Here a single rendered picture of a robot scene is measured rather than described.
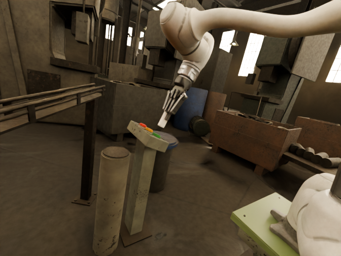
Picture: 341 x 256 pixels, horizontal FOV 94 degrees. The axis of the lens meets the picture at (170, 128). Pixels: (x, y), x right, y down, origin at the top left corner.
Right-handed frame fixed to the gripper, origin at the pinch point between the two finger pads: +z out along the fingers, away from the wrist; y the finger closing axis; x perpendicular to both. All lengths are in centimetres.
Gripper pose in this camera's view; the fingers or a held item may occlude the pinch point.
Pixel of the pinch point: (164, 119)
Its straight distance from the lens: 72.9
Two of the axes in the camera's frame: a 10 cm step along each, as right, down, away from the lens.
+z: -4.6, 8.9, 0.4
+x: 7.0, 3.4, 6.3
